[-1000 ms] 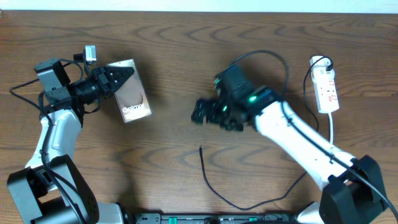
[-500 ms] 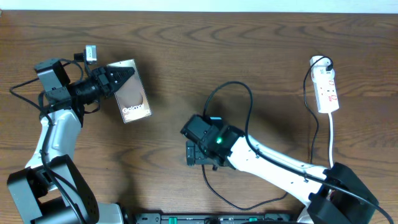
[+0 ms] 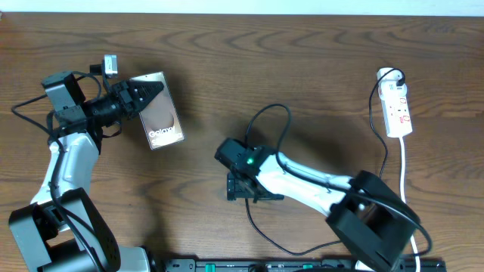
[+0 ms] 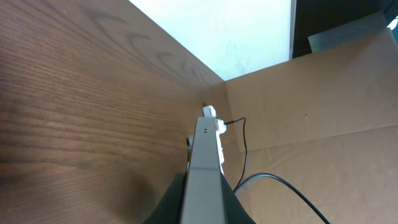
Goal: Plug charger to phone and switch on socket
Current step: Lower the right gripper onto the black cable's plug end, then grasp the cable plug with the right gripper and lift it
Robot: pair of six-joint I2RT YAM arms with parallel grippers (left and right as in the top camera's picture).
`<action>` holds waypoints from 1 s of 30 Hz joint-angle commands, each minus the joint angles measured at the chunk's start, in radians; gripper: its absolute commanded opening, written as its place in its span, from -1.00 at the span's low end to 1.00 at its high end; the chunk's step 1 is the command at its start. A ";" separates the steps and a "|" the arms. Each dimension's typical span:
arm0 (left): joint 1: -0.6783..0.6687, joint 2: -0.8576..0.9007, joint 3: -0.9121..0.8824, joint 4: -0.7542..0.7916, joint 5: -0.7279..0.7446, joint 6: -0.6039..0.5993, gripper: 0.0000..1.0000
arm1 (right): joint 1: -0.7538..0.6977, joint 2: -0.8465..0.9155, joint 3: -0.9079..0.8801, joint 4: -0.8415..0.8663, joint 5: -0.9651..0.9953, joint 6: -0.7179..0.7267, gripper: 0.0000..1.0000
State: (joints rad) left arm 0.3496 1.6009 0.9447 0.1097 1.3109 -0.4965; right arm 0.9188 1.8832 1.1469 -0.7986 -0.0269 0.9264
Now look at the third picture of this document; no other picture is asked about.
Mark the rose gold Galaxy smartphone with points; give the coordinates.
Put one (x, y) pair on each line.
(160, 119)

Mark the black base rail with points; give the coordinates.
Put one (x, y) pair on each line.
(271, 265)

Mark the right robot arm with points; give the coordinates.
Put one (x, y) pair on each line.
(370, 220)

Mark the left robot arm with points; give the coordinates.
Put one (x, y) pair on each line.
(61, 229)

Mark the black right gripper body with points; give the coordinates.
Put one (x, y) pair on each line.
(233, 185)

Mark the white power strip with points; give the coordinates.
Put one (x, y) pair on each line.
(392, 92)

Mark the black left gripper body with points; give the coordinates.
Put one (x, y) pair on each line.
(120, 100)

